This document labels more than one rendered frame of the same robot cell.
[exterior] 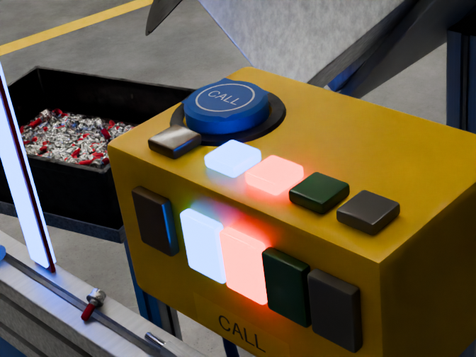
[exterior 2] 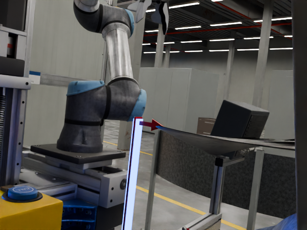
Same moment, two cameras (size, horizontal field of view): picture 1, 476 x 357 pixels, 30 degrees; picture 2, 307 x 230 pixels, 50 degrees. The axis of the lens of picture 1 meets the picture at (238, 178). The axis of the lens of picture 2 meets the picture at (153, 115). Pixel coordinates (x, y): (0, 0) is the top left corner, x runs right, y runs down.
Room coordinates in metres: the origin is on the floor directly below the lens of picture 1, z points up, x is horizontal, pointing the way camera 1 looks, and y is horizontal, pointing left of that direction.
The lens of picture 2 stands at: (0.42, -0.50, 1.23)
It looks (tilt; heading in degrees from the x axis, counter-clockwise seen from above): 3 degrees down; 75
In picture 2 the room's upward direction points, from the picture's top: 6 degrees clockwise
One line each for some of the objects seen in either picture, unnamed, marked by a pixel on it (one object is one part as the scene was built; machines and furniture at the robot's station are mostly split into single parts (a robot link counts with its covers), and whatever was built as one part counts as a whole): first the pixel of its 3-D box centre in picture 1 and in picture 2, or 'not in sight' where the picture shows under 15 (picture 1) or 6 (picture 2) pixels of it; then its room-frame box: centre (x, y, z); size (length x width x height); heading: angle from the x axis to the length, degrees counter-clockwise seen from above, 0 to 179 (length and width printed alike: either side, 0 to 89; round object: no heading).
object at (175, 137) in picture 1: (174, 141); (8, 188); (0.35, 0.03, 1.08); 0.02 x 0.02 x 0.01; 42
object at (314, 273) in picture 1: (335, 310); not in sight; (0.26, -0.03, 1.04); 0.02 x 0.01 x 0.03; 42
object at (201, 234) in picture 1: (205, 246); not in sight; (0.31, 0.02, 1.04); 0.02 x 0.01 x 0.03; 42
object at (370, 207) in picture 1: (367, 212); not in sight; (0.28, -0.05, 1.08); 0.02 x 0.02 x 0.01; 42
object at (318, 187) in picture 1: (319, 192); not in sight; (0.29, -0.03, 1.08); 0.02 x 0.02 x 0.01; 42
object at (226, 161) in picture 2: not in sight; (230, 159); (1.03, 0.59, 1.04); 0.24 x 0.03 x 0.03; 42
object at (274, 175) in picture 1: (274, 174); not in sight; (0.31, -0.02, 1.08); 0.02 x 0.02 x 0.01; 42
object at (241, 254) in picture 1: (245, 265); not in sight; (0.30, 0.00, 1.04); 0.02 x 0.01 x 0.03; 42
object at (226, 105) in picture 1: (227, 110); (23, 194); (0.37, 0.00, 1.08); 0.04 x 0.04 x 0.02
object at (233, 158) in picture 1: (232, 158); not in sight; (0.33, 0.00, 1.08); 0.02 x 0.02 x 0.01; 42
